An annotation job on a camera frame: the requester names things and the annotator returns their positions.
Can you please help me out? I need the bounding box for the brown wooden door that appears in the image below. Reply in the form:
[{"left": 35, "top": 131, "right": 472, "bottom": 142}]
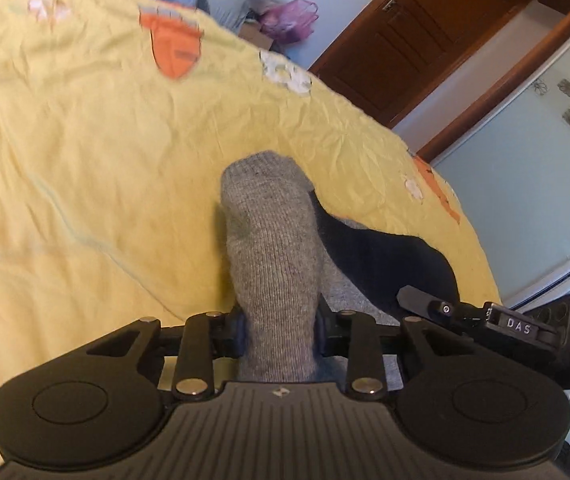
[{"left": 311, "top": 0, "right": 531, "bottom": 128}]

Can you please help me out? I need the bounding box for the pink plastic basket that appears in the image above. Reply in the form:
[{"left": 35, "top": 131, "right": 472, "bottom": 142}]
[{"left": 260, "top": 0, "right": 318, "bottom": 44}]

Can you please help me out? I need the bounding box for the white frosted wardrobe door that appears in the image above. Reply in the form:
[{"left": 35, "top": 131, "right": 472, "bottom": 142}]
[{"left": 437, "top": 40, "right": 570, "bottom": 307}]

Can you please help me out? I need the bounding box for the grey and navy knit sweater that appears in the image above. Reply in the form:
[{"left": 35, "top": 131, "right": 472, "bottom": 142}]
[{"left": 221, "top": 151, "right": 460, "bottom": 385}]

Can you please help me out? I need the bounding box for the yellow patterned quilt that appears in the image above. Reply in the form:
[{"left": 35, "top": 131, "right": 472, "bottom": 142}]
[{"left": 0, "top": 0, "right": 500, "bottom": 385}]

